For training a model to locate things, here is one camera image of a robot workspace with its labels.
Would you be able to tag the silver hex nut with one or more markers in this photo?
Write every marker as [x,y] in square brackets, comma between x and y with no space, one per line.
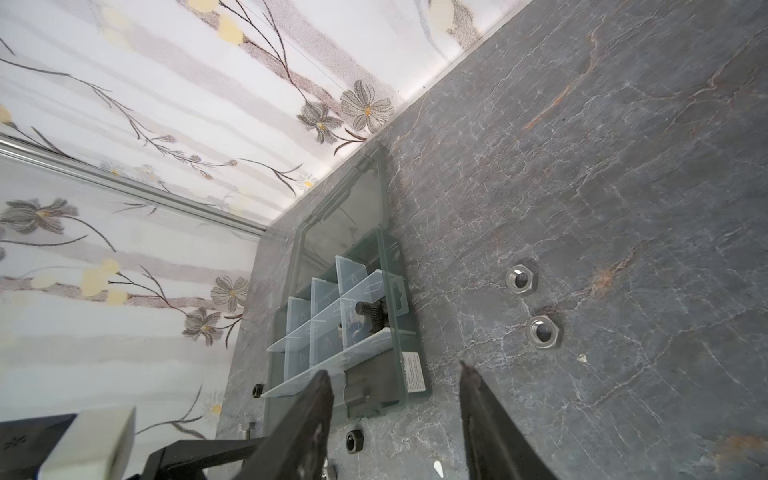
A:
[542,332]
[521,280]

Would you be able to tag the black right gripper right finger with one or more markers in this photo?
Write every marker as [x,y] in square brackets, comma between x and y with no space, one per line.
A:
[494,446]

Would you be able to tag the black bolts in box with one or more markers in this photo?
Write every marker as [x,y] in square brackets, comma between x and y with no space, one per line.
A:
[376,313]

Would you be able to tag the aluminium corner frame post left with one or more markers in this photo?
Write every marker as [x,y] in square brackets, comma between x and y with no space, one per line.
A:
[26,153]

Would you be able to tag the green compartment organizer box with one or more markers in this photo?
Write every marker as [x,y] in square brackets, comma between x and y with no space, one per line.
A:
[344,253]

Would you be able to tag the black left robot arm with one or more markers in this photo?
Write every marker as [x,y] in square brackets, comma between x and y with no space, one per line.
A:
[26,443]

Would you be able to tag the silver hex nut far right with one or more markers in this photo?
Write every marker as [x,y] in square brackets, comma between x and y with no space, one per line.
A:
[521,280]

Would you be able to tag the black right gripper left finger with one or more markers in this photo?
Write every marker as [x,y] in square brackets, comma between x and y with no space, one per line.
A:
[297,448]

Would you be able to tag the silver hex nut near right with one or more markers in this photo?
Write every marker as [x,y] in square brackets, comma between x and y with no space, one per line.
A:
[542,332]

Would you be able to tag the black small nut centre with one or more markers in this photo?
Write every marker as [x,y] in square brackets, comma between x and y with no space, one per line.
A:
[354,441]

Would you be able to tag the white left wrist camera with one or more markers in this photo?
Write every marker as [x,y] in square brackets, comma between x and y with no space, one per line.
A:
[96,445]

